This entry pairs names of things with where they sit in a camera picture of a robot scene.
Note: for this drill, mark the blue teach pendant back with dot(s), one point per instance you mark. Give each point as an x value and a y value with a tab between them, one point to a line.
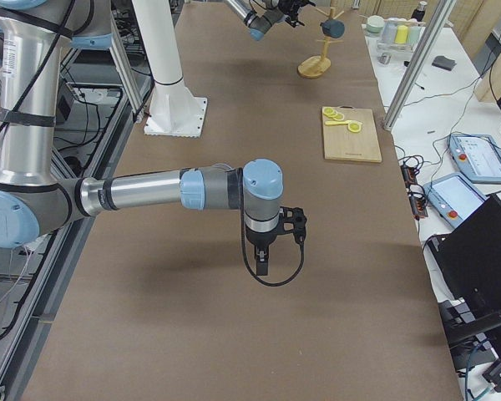
477	157

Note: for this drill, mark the lemon slice front left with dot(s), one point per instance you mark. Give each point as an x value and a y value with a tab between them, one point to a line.
327	110

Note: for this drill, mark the black power strip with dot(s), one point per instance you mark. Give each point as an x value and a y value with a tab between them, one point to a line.
415	192

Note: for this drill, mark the green rimmed white bowl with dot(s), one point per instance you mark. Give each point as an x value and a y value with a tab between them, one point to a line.
375	24

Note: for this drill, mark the aluminium camera post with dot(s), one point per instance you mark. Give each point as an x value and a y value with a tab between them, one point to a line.
420	55

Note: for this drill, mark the bamboo cutting board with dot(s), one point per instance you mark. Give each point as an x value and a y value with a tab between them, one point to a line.
341	144

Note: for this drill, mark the blue cup yellow inside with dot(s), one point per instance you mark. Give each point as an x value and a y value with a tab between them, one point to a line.
332	28

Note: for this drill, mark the blue teach pendant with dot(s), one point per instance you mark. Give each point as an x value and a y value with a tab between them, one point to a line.
477	157
454	197

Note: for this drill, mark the lemon slice back left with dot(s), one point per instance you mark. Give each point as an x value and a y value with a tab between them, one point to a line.
338	120

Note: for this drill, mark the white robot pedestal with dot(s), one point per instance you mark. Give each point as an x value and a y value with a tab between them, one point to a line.
173	109

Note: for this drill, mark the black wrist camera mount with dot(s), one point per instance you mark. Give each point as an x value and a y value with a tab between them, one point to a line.
292	221

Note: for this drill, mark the lemon slice by knife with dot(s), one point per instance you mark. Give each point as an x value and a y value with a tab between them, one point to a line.
354	126

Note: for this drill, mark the small metal cup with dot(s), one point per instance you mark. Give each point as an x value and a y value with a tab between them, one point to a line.
384	58

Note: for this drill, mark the aluminium frame rack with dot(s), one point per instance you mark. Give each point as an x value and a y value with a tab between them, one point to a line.
89	109

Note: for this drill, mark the black computer monitor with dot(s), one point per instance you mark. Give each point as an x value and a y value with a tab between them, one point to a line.
470	261

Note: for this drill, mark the black small square device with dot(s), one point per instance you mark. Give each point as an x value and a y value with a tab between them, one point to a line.
444	63

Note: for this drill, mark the wooden cup storage rack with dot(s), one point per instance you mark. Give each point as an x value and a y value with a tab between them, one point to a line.
315	66

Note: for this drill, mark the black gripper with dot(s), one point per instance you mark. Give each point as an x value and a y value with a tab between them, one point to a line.
285	7
260	239

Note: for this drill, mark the blue teach pendant front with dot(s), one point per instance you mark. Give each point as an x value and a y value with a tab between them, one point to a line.
454	197

